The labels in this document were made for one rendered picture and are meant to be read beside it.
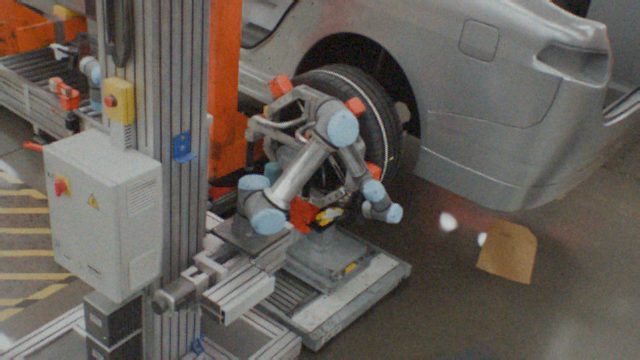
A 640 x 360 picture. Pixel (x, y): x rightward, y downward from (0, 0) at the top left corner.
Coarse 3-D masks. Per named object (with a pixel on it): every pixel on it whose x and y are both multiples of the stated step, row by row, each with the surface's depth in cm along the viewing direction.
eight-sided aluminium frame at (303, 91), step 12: (288, 96) 326; (300, 96) 322; (312, 96) 317; (276, 108) 334; (276, 120) 343; (264, 144) 348; (276, 144) 350; (360, 144) 314; (276, 156) 348; (348, 180) 321; (300, 192) 344; (312, 192) 345; (336, 192) 329; (324, 204) 336
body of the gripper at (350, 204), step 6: (354, 192) 290; (342, 198) 291; (348, 198) 289; (354, 198) 289; (360, 198) 285; (342, 204) 288; (348, 204) 289; (354, 204) 286; (360, 204) 284; (348, 210) 289; (354, 210) 291; (360, 210) 285
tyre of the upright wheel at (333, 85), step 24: (312, 72) 330; (336, 72) 327; (360, 72) 331; (336, 96) 319; (360, 96) 317; (384, 96) 326; (360, 120) 315; (384, 120) 321; (384, 144) 320; (384, 168) 325; (360, 192) 331
